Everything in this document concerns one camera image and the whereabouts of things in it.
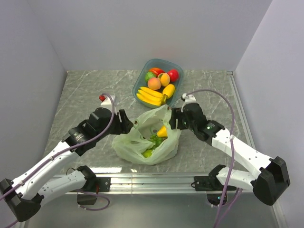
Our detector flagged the pale green plastic bag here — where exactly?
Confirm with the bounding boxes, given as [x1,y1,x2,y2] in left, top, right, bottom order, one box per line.
[112,105,181,165]

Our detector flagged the yellow banana bunch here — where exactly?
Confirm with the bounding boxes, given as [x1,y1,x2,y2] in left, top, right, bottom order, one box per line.
[136,86,168,107]

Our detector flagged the orange round fruit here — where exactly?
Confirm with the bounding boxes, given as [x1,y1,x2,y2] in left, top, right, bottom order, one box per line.
[157,73,171,87]

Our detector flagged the pink orange peach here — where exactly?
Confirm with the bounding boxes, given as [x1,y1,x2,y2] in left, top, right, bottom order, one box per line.
[147,77,161,90]

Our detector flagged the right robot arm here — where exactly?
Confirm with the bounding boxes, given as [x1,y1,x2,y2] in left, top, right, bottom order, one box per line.
[169,103,290,206]

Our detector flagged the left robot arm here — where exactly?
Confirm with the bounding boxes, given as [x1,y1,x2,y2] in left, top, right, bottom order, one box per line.
[0,107,133,222]

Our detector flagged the green fruit in bag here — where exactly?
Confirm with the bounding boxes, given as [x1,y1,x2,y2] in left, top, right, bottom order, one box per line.
[142,150,153,158]

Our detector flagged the green round fruit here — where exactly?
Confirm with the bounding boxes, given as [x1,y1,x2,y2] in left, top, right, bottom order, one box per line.
[144,72,157,83]

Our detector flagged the yellow pear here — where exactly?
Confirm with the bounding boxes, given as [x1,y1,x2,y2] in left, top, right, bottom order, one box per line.
[156,126,168,138]

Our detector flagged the yellow mango in tray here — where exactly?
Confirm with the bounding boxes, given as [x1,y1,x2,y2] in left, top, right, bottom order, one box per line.
[162,84,175,99]

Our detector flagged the teal plastic tray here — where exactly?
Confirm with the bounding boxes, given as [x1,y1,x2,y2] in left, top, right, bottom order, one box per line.
[133,58,183,108]

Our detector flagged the green grape bunch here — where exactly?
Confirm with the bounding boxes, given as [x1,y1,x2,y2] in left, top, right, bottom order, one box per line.
[149,134,167,150]

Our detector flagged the red apple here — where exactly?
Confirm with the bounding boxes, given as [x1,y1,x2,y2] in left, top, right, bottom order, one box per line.
[167,69,179,82]

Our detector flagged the red orange mango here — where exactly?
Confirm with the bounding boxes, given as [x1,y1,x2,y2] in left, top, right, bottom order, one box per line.
[149,67,165,76]

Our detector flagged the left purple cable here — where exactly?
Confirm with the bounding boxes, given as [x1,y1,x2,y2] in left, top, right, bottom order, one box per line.
[0,93,117,228]

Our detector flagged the purple cable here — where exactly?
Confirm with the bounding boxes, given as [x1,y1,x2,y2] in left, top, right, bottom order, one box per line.
[187,89,244,228]
[0,93,117,228]

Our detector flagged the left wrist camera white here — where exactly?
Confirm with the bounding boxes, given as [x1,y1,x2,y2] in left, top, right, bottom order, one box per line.
[99,95,117,109]

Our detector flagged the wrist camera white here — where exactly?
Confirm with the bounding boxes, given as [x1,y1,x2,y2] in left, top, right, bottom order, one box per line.
[99,95,117,109]
[180,93,197,112]

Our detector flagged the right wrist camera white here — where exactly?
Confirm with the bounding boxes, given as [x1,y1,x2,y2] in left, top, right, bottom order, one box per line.
[180,93,197,112]

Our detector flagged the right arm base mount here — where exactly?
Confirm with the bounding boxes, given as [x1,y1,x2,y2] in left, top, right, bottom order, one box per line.
[190,164,226,206]

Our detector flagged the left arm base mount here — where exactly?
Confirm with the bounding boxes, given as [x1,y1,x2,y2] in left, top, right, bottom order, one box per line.
[72,177,111,211]

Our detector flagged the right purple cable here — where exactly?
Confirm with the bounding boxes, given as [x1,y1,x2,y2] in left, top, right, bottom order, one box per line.
[187,89,244,228]

